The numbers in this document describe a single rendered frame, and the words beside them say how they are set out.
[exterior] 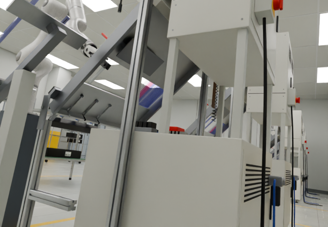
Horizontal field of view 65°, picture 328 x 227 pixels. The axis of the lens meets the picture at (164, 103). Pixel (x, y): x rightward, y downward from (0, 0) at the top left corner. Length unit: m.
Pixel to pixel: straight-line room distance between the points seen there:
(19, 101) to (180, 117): 9.95
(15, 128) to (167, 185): 0.62
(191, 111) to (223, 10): 9.81
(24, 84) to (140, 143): 0.52
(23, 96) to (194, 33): 0.71
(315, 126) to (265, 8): 8.82
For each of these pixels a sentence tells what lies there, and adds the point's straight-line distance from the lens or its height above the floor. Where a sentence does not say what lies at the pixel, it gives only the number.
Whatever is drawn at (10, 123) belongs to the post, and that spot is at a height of 0.59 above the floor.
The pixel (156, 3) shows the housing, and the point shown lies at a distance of 1.21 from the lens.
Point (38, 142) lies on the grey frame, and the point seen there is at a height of 0.53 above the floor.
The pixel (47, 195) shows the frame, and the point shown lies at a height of 0.32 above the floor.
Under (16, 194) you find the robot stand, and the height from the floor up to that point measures 0.20.
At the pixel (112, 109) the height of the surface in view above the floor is 0.78.
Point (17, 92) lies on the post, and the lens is 1.15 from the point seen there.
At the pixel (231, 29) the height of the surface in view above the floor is 1.00.
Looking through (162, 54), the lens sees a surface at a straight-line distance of 1.49.
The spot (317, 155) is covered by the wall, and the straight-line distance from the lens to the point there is 9.64.
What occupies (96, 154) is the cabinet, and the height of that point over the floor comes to 0.51.
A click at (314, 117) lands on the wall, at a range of 9.79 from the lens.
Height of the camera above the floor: 0.54
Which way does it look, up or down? 11 degrees up
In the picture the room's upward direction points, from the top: 7 degrees clockwise
